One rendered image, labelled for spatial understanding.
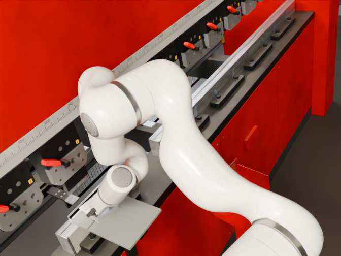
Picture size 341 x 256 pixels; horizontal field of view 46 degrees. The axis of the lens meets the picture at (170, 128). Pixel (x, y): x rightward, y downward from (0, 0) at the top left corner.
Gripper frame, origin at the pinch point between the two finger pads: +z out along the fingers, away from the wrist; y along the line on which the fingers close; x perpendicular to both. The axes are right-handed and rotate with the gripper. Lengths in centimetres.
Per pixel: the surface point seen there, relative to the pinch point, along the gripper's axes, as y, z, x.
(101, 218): 3.0, -1.4, 3.3
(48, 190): 5.9, 19.3, -19.3
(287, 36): -171, 30, -12
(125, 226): -0.3, -5.0, 10.4
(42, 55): -3, -38, -40
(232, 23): -113, 3, -30
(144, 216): -7.1, -6.7, 12.4
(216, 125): -73, 18, 3
